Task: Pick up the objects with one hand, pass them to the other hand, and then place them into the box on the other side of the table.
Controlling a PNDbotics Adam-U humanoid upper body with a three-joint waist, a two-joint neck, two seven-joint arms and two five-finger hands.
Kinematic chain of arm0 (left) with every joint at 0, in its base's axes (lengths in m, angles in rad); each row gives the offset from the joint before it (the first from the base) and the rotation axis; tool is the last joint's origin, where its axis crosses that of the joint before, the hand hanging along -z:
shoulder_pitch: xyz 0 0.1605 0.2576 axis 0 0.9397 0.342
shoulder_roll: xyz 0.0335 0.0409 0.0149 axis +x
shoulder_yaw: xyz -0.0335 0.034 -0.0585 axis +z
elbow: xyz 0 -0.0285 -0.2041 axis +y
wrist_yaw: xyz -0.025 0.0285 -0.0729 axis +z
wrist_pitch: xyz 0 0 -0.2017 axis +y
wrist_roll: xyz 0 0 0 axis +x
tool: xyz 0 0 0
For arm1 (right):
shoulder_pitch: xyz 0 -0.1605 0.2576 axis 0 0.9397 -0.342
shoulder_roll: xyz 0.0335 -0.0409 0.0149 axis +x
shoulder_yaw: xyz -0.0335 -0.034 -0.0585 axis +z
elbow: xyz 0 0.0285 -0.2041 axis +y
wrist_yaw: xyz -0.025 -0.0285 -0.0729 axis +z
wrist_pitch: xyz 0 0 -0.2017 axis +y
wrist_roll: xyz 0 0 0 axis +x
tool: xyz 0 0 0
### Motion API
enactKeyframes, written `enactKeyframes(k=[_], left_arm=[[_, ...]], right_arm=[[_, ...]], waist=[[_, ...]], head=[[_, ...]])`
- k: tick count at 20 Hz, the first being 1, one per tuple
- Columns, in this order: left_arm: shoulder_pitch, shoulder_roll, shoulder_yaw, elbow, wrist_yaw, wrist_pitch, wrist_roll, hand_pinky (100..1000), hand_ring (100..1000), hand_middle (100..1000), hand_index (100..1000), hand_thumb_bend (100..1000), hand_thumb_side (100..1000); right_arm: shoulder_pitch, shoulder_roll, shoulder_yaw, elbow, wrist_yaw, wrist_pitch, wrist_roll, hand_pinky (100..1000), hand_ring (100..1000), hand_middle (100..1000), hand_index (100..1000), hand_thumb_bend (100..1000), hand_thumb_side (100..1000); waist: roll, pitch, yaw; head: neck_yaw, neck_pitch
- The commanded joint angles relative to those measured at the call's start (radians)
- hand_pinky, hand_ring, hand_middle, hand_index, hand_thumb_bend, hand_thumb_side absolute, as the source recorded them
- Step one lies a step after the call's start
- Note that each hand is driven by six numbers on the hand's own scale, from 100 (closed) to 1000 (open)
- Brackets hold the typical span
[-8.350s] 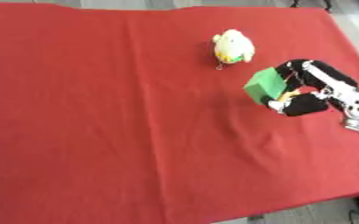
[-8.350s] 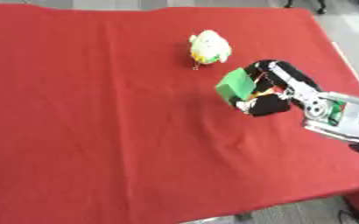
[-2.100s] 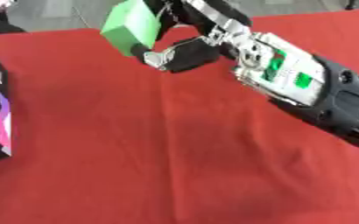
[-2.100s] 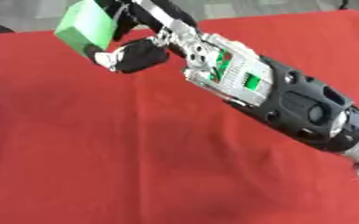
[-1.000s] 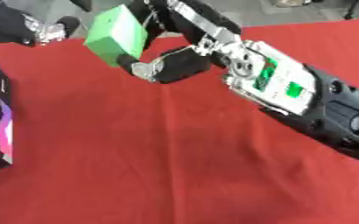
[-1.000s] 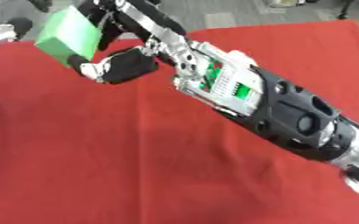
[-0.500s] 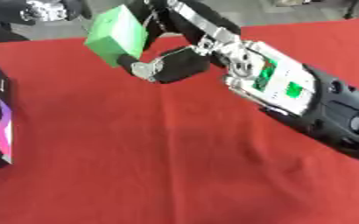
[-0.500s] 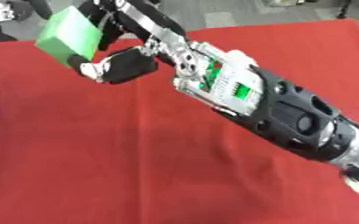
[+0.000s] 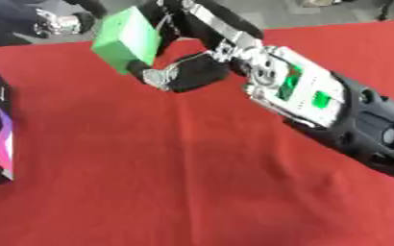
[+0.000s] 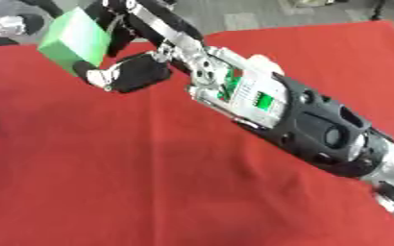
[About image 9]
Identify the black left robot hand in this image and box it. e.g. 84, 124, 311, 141
63, 0, 110, 36

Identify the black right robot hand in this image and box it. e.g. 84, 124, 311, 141
126, 0, 266, 94

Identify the green rectangular block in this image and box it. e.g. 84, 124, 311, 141
89, 6, 163, 76

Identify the black furniture leg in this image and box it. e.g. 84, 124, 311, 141
375, 0, 394, 22

